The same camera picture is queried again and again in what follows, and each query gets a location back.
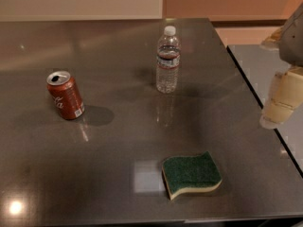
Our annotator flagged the red soda can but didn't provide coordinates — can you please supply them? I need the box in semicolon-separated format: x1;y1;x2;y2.
46;71;84;120

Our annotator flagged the grey side table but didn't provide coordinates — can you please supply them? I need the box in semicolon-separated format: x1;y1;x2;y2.
226;44;303;178

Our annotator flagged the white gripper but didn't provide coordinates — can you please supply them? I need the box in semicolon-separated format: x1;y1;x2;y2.
259;3;303;130

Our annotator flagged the clear plastic water bottle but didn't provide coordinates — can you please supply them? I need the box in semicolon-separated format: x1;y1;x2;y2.
156;26;181;94

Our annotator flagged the green yellow sponge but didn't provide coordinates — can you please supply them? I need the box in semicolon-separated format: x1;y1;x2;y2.
162;151;223;201

